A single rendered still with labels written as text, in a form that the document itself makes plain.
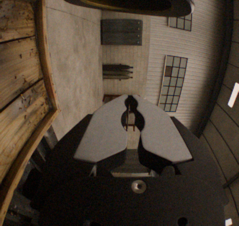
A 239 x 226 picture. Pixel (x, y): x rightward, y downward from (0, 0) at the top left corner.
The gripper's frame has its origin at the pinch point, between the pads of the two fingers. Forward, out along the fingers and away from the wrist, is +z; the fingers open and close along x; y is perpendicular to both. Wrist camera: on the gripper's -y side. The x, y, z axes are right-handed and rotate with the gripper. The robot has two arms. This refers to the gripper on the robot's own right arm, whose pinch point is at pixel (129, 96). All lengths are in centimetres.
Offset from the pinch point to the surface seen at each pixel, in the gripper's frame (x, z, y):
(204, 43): 468, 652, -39
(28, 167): -23.8, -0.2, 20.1
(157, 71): 193, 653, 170
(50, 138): -21.1, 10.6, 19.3
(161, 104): 257, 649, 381
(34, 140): -17.5, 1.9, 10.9
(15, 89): -19.2, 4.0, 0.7
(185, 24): 326, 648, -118
